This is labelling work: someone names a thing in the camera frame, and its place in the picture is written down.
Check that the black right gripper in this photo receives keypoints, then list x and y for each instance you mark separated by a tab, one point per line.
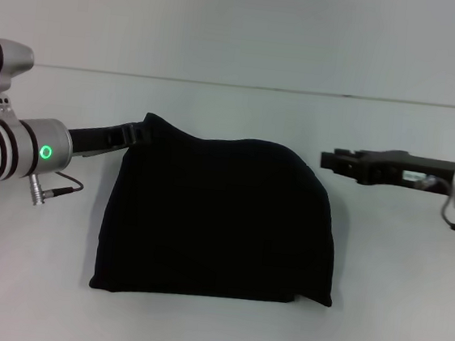
406	169

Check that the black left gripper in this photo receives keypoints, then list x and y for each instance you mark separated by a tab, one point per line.
92	138

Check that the black t-shirt with white print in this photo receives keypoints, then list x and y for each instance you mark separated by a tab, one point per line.
214	218

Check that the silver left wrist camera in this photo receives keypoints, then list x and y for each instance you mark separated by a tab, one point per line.
15	58

